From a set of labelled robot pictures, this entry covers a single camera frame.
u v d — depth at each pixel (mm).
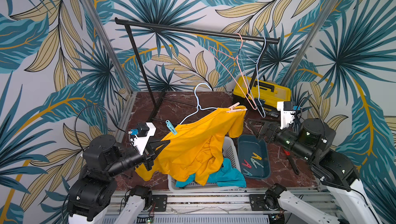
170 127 484
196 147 744
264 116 596
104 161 358
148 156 430
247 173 819
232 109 565
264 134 476
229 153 836
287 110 475
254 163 858
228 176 707
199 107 497
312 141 387
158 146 475
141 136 408
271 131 470
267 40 535
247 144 896
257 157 878
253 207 732
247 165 850
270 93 977
